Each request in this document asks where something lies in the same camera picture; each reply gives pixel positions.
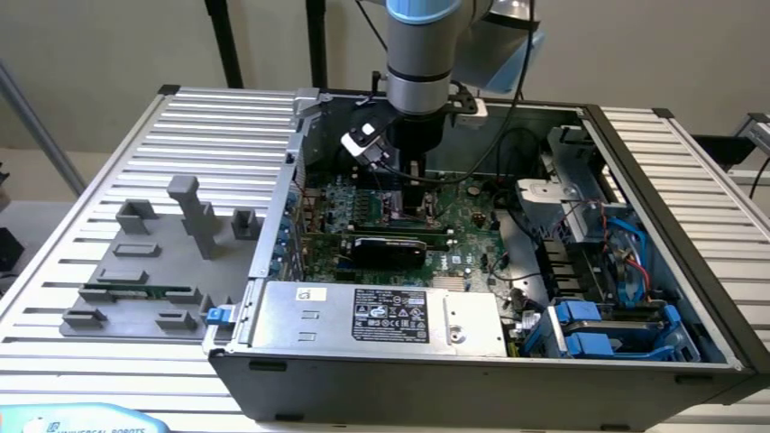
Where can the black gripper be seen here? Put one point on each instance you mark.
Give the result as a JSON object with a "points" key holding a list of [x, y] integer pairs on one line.
{"points": [[417, 135]]}

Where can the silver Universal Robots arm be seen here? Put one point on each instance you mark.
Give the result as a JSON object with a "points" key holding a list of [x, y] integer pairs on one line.
{"points": [[417, 54]]}

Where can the CPU socket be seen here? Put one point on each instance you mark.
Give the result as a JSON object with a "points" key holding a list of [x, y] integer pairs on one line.
{"points": [[393, 208]]}

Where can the RAM slot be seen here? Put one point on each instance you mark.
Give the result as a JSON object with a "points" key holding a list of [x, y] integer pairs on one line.
{"points": [[399, 227]]}

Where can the green motherboard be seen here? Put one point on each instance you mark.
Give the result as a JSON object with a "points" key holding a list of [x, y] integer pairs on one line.
{"points": [[463, 239]]}

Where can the black graphics card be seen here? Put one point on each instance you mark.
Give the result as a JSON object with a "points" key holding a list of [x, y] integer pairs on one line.
{"points": [[387, 252]]}

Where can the black stand pole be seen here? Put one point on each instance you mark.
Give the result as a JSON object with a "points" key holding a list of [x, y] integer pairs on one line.
{"points": [[316, 40], [225, 40]]}

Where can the silver metal drive cage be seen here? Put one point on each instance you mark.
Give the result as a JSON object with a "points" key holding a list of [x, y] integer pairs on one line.
{"points": [[559, 198]]}

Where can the silver power supply unit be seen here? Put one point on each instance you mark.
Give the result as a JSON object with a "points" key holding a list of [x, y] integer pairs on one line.
{"points": [[336, 315]]}

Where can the black box beside table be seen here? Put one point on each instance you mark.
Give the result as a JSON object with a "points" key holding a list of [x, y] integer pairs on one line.
{"points": [[722, 149]]}

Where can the blue case latch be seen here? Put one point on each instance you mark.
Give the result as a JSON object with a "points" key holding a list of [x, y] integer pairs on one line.
{"points": [[217, 315]]}

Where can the blue disk bay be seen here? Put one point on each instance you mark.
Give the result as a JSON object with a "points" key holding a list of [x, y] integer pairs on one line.
{"points": [[592, 334]]}

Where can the grey parts rack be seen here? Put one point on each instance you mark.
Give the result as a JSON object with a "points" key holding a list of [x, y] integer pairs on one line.
{"points": [[149, 270]]}

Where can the green RAM stick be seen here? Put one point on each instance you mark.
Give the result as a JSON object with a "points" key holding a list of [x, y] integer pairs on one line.
{"points": [[153, 291]]}

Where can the open black PC case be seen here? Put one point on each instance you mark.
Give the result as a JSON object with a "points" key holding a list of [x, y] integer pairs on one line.
{"points": [[480, 388]]}

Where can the grey metal pole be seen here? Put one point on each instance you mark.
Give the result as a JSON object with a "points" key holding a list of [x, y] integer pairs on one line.
{"points": [[36, 131]]}

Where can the black device on floor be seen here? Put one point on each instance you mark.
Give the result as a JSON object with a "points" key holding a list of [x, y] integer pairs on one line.
{"points": [[8, 250]]}

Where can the teal Universal Robots pendant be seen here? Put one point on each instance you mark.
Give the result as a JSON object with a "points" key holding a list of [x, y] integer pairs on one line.
{"points": [[77, 419]]}

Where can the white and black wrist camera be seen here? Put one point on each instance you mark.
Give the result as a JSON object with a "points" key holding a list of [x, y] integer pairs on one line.
{"points": [[363, 144]]}

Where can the black wrist mounting bracket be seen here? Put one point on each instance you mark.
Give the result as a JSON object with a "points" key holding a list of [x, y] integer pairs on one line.
{"points": [[466, 101]]}

